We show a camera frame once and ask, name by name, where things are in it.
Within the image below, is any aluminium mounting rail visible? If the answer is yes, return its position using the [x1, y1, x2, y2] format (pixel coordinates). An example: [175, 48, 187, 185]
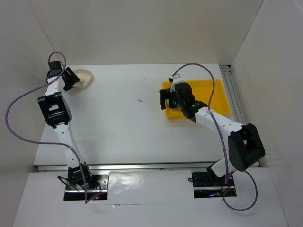
[35, 160, 220, 173]

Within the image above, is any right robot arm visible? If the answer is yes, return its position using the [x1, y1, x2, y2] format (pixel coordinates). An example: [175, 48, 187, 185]
[159, 82, 265, 185]

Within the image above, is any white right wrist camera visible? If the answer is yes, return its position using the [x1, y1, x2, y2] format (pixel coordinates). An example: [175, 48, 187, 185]
[168, 73, 183, 93]

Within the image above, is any cream panda plate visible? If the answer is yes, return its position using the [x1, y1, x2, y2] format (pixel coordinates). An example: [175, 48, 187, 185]
[72, 69, 93, 89]

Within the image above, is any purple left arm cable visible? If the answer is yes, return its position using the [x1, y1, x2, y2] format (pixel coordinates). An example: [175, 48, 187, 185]
[5, 52, 92, 205]

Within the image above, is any yellow plastic bin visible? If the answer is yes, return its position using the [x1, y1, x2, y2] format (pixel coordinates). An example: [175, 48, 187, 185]
[161, 79, 232, 120]

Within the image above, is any aluminium side rail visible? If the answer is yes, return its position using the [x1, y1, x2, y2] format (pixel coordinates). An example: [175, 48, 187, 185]
[219, 65, 247, 125]

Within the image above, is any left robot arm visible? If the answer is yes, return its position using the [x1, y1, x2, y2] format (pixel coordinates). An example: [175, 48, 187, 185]
[37, 61, 93, 189]

